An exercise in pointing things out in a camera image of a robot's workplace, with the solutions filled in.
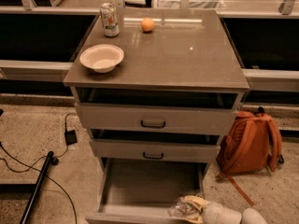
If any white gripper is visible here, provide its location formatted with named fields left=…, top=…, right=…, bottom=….
left=184, top=195, right=242, bottom=224

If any clear plastic water bottle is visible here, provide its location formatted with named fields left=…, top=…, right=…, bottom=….
left=167, top=197, right=198, bottom=218

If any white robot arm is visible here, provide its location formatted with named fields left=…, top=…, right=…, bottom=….
left=181, top=195, right=267, bottom=224

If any middle grey drawer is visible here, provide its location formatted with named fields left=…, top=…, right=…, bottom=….
left=90, top=130, right=220, bottom=163

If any grey drawer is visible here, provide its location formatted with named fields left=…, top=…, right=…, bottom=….
left=90, top=130, right=220, bottom=163
left=75, top=89, right=237, bottom=135
left=86, top=159, right=206, bottom=224

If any bottom grey drawer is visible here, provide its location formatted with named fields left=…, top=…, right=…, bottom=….
left=86, top=159, right=206, bottom=224

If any grey drawer cabinet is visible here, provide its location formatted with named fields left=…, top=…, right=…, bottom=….
left=63, top=7, right=250, bottom=224

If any top grey drawer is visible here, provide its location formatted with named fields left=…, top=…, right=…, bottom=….
left=75, top=89, right=237, bottom=135

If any orange backpack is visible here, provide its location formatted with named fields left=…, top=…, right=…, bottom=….
left=216, top=106, right=284, bottom=206

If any black power adapter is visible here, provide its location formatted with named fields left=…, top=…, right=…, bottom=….
left=64, top=130, right=78, bottom=146

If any black pole on floor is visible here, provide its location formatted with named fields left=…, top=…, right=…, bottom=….
left=20, top=151, right=54, bottom=224

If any white paper bowl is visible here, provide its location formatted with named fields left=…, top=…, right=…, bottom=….
left=79, top=45, right=124, bottom=73

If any orange fruit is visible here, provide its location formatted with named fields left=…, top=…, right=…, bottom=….
left=141, top=18, right=155, bottom=33

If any white green soda can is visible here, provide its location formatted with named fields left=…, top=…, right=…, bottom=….
left=100, top=3, right=119, bottom=37

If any black middle drawer handle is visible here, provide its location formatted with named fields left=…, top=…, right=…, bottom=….
left=143, top=152, right=164, bottom=160

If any black drawer handle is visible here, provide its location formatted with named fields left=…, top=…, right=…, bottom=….
left=143, top=152, right=164, bottom=160
left=140, top=119, right=166, bottom=129

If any black top drawer handle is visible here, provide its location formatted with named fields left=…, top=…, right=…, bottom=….
left=140, top=119, right=166, bottom=129

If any black floor cable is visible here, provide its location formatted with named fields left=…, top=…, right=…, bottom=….
left=0, top=112, right=78, bottom=224

